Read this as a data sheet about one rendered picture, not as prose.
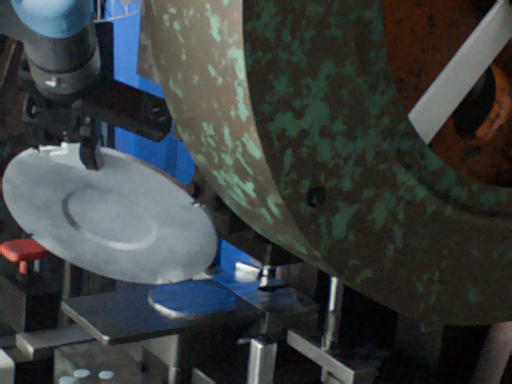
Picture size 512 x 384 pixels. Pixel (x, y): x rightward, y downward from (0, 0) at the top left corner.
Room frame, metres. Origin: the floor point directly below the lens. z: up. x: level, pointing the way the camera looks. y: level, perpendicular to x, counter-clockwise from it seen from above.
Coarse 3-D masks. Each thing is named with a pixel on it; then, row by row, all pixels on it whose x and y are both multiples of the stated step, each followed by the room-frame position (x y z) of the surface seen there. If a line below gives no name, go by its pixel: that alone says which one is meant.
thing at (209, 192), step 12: (192, 180) 1.75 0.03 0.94; (204, 180) 1.73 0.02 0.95; (192, 192) 1.73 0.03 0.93; (204, 192) 1.73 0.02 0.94; (216, 204) 1.68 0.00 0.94; (216, 216) 1.70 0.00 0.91; (228, 216) 1.68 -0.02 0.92; (228, 228) 1.68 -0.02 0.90; (240, 228) 1.69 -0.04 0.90; (252, 228) 1.68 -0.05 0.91
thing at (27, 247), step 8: (16, 240) 1.95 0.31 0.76; (24, 240) 1.95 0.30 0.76; (32, 240) 1.95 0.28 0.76; (8, 248) 1.91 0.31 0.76; (16, 248) 1.91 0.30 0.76; (24, 248) 1.92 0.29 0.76; (32, 248) 1.92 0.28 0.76; (40, 248) 1.92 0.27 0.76; (8, 256) 1.90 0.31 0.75; (16, 256) 1.89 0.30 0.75; (24, 256) 1.90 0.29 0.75; (32, 256) 1.90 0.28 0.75; (40, 256) 1.91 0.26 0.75; (48, 256) 1.92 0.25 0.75; (24, 264) 1.92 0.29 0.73; (24, 272) 1.92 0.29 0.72
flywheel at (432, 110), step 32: (384, 0) 1.35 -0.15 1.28; (416, 0) 1.38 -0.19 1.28; (448, 0) 1.40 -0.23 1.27; (480, 0) 1.41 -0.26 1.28; (384, 32) 1.36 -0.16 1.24; (416, 32) 1.38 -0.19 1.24; (448, 32) 1.40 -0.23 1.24; (480, 32) 1.36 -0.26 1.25; (416, 64) 1.38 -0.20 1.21; (448, 64) 1.41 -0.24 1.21; (480, 64) 1.36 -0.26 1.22; (416, 96) 1.39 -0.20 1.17; (448, 96) 1.34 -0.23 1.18; (416, 128) 1.32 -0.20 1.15; (448, 128) 1.42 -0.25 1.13; (480, 128) 1.48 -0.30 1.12; (448, 160) 1.42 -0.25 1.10; (480, 160) 1.45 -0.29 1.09
